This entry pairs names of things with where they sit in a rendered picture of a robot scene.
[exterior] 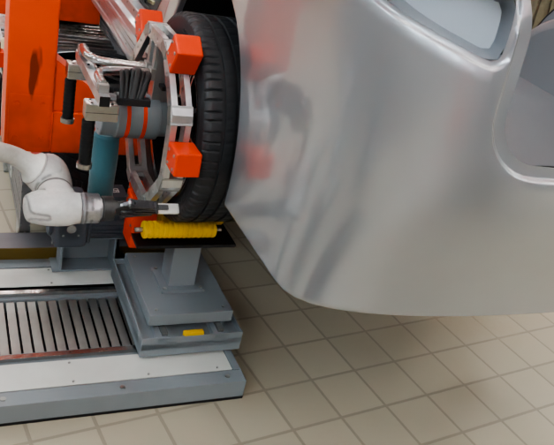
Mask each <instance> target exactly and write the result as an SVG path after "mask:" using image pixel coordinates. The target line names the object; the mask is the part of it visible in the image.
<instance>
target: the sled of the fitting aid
mask: <svg viewBox="0 0 554 445"><path fill-rule="evenodd" d="M124 260H125V258H123V259H113V260H112V267H111V274H110V275H111V277H112V280H113V282H114V285H115V288H116V291H117V294H118V298H119V301H120V303H121V306H122V308H123V311H124V314H125V318H126V321H127V324H128V326H129V329H130V331H131V334H132V337H133V341H134V344H135V347H136V349H137V352H138V354H139V357H140V358H141V357H152V356H162V355H172V354H183V353H194V352H204V351H224V350H234V349H239V346H240V342H241V337H242V334H243V331H242V329H241V327H240V326H239V324H238V322H237V320H236V318H235V317H234V315H233V314H232V317H231V321H215V322H202V323H188V324H175V325H162V326H148V324H147V321H146V319H145V316H144V313H143V312H142V309H141V307H140V302H139V300H138V298H137V295H136V293H135V290H134V288H133V284H132V282H131V279H130V277H129V275H128V272H127V270H126V267H125V263H124Z"/></svg>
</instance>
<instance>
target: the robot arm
mask: <svg viewBox="0 0 554 445"><path fill-rule="evenodd" d="M0 162H6V163H9V164H10V165H12V166H13V167H15V168H16V169H18V170H19V171H20V173H21V175H22V181H23V182H25V183H26V184H27V186H28V187H29V188H30V189H31V190H32V192H30V193H28V194H26V195H25V196H24V199H23V213H24V216H25V218H26V220H27V221H28V222H30V223H34V224H38V225H43V226H70V225H73V224H77V223H82V224H84V223H99V222H100V220H101V221H113V220H114V218H115V215H119V218H126V217H136V216H151V215H154V214H156V215H157V214H164V215H177V214H178V213H179V206H178V204H168V203H157V201H151V200H135V199H128V201H126V200H121V201H118V202H116V201H115V199H114V197H113V196H101V197H100V194H99V193H88V192H75V191H74V190H73V189H72V178H71V175H70V171H69V170H68V167H67V165H66V164H65V162H64V161H63V160H62V159H61V158H60V157H59V156H57V155H54V154H44V153H39V154H37V155H34V154H31V153H29V152H27V151H26V150H24V149H22V148H19V147H16V146H13V145H11V144H7V143H3V142H0Z"/></svg>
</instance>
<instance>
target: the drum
mask: <svg viewBox="0 0 554 445"><path fill-rule="evenodd" d="M109 95H110V99H111V100H115V101H117V95H119V92H116V91H115V92H114V93H109ZM145 97H148V98H149V99H150V101H151V104H150V108H148V107H134V106H122V105H118V106H119V110H118V121H117V122H116V123H114V122H99V121H95V131H96V133H97V134H98V135H112V137H114V138H129V139H147V140H155V139H156V137H157V136H158V137H164V136H165V133H166V127H167V112H168V106H167V102H160V100H151V98H150V95H149V94H145Z"/></svg>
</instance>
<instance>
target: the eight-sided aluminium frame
mask: <svg viewBox="0 0 554 445"><path fill-rule="evenodd" d="M174 34H175V32H174V31H173V30H172V28H171V27H170V25H168V24H167V23H163V22H155V21H148V23H147V24H146V25H145V28H144V30H143V32H142V34H141V36H140V39H139V40H138V42H137V44H136V46H135V48H134V50H132V54H131V57H130V61H137V62H144V59H148V48H147V47H149V40H150V39H152V40H153V41H154V44H156V45H157V46H158V48H159V49H160V50H161V51H162V54H163V64H164V75H165V85H166V95H167V106H168V112H167V127H166V133H165V139H164V144H163V156H162V161H161V168H160V173H159V176H158V179H157V180H156V181H155V182H153V180H152V178H151V176H150V175H149V173H148V166H147V157H146V145H145V139H137V148H138V160H139V164H135V163H134V151H133V139H129V138H125V152H126V166H127V168H126V174H127V178H128V182H129V183H130V182H131V186H132V188H133V190H134V192H135V195H136V197H137V199H138V200H151V201H157V203H167V202H168V201H169V200H170V199H171V198H172V197H173V196H174V195H175V194H176V193H177V192H179V191H180V188H181V186H182V184H183V181H184V178H183V177H174V176H173V175H172V174H171V171H170V170H169V168H168V166H167V165H166V157H167V151H168V146H169V142H170V141H173V142H175V138H176V132H177V127H178V126H181V127H180V134H179V139H178V142H189V139H190V133H191V128H192V126H193V120H194V107H193V105H192V96H191V87H190V78H189V75H187V74H179V75H178V77H179V87H180V97H181V106H178V97H177V86H176V76H175V73H170V72H169V65H168V60H167V51H168V49H169V47H170V45H171V41H172V39H173V36H174ZM146 49H147V50H146ZM145 50H146V51H145ZM141 180H142V182H143V184H142V182H141ZM143 185H144V186H143ZM144 187H145V188H144Z"/></svg>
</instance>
